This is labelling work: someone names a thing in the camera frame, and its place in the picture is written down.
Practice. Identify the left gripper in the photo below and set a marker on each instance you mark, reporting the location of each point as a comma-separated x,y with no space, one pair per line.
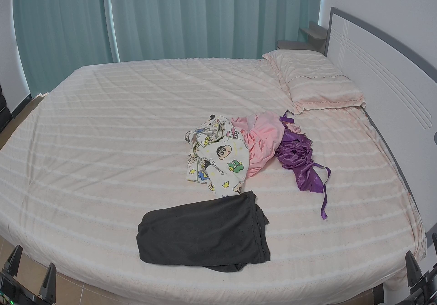
13,296

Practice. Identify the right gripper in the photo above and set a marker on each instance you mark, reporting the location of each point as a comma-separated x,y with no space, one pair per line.
426,293

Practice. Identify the black T-shirt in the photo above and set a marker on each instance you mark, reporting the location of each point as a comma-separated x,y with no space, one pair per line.
205,232

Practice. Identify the purple garment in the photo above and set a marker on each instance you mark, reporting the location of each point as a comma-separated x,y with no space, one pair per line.
300,160

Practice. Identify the bed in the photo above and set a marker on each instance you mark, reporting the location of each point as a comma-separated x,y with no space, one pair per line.
102,126

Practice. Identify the black chest of drawers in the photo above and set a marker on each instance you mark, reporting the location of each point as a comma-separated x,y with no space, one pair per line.
2,109

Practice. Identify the pink garment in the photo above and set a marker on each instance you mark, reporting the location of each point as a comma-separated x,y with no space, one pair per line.
263,143

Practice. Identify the pale pink pillow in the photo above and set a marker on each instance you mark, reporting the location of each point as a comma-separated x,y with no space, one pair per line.
314,81

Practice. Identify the white printed pyjama top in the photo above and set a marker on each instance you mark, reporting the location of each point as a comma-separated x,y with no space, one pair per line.
222,160

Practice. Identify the grey bedside table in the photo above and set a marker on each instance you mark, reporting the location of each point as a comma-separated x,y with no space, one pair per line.
300,46

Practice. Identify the blue-green curtain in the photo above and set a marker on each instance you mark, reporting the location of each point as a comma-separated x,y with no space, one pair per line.
61,17
211,6

